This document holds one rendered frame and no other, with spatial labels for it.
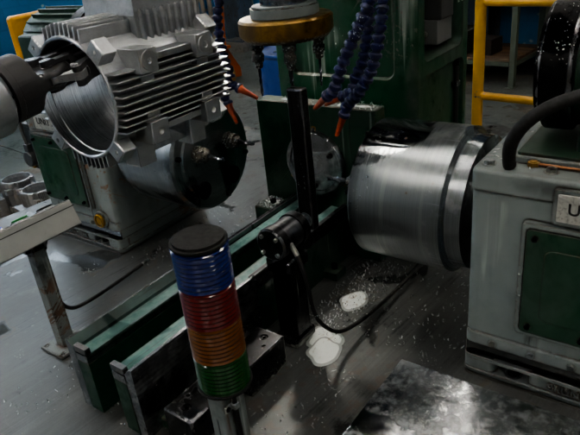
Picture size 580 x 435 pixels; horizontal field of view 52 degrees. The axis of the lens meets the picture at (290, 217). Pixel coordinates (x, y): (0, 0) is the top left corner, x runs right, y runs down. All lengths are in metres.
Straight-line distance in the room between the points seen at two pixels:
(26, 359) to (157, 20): 0.71
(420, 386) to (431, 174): 0.32
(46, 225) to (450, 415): 0.74
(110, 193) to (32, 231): 0.39
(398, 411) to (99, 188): 0.94
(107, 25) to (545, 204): 0.61
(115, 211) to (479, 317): 0.89
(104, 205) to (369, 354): 0.76
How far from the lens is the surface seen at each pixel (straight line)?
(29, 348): 1.30
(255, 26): 1.12
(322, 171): 1.31
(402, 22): 1.27
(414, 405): 0.83
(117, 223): 1.51
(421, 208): 0.96
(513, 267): 0.93
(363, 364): 1.07
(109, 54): 0.76
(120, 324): 1.06
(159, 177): 1.32
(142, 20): 0.83
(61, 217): 1.16
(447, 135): 1.00
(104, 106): 0.94
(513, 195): 0.87
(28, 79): 0.76
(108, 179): 1.47
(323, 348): 1.10
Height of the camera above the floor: 1.49
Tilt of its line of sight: 26 degrees down
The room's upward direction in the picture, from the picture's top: 6 degrees counter-clockwise
